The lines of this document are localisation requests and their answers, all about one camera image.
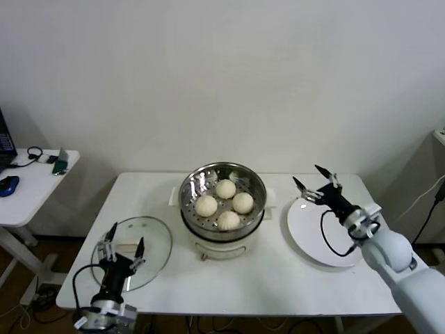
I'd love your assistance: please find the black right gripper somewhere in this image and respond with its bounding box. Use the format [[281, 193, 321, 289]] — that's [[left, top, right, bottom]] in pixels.
[[292, 164, 361, 223]]

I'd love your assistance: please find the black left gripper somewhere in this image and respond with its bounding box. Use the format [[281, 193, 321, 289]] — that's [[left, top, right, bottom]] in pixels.
[[97, 222, 146, 303]]

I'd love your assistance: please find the round glass lid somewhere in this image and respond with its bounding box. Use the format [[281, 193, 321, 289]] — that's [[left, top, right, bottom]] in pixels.
[[90, 216, 174, 292]]

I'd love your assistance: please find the white steamed baozi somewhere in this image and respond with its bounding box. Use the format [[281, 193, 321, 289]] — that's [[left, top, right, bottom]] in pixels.
[[217, 210, 241, 231], [194, 194, 219, 217], [215, 179, 237, 200], [232, 192, 254, 214]]

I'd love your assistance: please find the steel steamer basket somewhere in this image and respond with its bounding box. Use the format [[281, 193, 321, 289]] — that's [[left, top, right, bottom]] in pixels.
[[168, 161, 278, 241]]

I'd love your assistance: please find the white round plate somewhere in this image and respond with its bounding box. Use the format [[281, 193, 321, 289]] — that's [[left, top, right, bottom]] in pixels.
[[280, 198, 369, 268]]

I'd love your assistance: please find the floor power strip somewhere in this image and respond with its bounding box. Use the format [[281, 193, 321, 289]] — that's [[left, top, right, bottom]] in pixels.
[[33, 283, 58, 307]]

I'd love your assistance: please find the white electric cooker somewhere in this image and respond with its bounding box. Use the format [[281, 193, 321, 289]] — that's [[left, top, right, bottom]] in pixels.
[[180, 207, 275, 262]]

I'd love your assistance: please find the green and grey gadget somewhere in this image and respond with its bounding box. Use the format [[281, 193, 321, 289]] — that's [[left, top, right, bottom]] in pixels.
[[51, 148, 70, 177]]

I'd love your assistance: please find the white side table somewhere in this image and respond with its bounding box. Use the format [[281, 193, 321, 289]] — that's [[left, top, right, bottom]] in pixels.
[[0, 148, 80, 307]]

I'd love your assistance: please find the white cabinet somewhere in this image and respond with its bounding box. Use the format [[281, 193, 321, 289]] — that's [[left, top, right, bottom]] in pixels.
[[432, 127, 445, 178]]

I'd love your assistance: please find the blue computer mouse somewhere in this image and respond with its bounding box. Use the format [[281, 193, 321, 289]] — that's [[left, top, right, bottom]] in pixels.
[[0, 176, 19, 198]]

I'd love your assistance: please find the black laptop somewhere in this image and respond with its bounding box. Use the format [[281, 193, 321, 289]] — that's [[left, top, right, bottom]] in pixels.
[[0, 107, 18, 173]]

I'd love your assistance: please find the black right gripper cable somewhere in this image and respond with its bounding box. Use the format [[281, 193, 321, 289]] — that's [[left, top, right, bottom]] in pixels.
[[319, 208, 359, 257]]

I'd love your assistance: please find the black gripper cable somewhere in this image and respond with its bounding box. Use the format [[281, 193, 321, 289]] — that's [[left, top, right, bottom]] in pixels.
[[319, 208, 359, 257], [72, 264, 105, 312]]

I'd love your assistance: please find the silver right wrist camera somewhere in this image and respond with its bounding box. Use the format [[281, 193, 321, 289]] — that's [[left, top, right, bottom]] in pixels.
[[347, 204, 382, 241]]

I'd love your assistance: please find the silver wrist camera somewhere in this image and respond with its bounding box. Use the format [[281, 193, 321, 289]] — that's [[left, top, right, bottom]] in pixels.
[[347, 204, 382, 241], [90, 299, 138, 330]]

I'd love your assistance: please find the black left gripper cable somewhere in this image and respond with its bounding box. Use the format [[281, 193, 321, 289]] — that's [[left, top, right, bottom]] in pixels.
[[72, 264, 105, 312]]

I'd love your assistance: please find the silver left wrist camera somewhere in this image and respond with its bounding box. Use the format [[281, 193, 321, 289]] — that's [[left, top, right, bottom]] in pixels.
[[90, 299, 138, 330]]

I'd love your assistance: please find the white hanging cable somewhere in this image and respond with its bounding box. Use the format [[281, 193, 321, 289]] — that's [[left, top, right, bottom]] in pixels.
[[398, 175, 445, 223]]

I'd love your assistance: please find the black cable with plug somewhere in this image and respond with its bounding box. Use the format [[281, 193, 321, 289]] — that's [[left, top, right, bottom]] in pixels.
[[412, 183, 445, 244]]

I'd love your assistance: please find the black earphone cable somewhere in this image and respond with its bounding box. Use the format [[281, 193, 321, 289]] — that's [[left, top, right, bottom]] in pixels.
[[9, 146, 43, 170]]

